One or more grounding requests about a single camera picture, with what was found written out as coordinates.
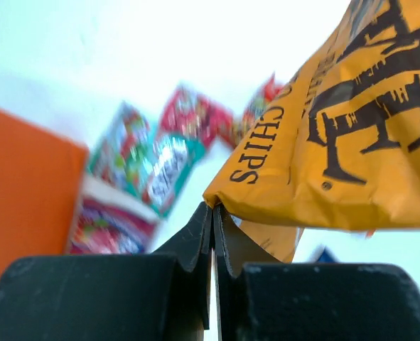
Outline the orange paper bag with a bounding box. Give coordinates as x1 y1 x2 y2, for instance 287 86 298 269
0 110 88 276

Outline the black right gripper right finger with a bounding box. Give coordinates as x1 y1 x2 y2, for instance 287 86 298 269
212 205 420 340

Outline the yellow potato chips bag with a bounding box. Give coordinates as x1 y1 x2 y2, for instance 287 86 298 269
202 0 420 264

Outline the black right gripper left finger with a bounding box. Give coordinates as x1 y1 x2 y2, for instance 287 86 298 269
0 204 212 340

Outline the red nuts snack packet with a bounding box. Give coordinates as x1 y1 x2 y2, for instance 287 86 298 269
231 73 283 146

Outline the purple Fox's candy bag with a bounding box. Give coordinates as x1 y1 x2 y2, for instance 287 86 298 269
65 174 160 254

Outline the teal Fox's candy bag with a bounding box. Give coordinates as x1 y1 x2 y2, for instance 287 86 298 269
87 102 205 218

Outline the pink candy packet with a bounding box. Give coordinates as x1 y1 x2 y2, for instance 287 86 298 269
159 85 233 148

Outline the blue chips bag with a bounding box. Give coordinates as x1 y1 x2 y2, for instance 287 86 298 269
312 247 338 264

